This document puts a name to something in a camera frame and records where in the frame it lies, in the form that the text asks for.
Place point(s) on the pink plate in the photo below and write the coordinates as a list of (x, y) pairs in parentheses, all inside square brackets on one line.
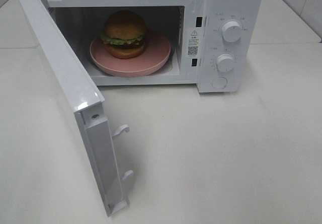
[(152, 39)]

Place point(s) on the round door release button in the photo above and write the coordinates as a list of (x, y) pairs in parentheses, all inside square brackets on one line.
[(219, 83)]

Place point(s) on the burger with lettuce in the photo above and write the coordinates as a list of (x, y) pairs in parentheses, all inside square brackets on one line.
[(123, 34)]

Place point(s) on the white microwave door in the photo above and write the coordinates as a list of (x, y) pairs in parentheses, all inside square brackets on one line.
[(79, 96)]

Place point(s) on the glass turntable plate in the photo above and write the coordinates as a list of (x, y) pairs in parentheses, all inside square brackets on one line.
[(149, 62)]

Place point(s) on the white timer knob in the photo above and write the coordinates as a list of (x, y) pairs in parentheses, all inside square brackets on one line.
[(225, 62)]

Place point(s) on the white microwave oven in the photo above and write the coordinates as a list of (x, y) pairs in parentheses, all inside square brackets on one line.
[(193, 28)]

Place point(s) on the white power knob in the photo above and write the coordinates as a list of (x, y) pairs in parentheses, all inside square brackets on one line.
[(231, 30)]

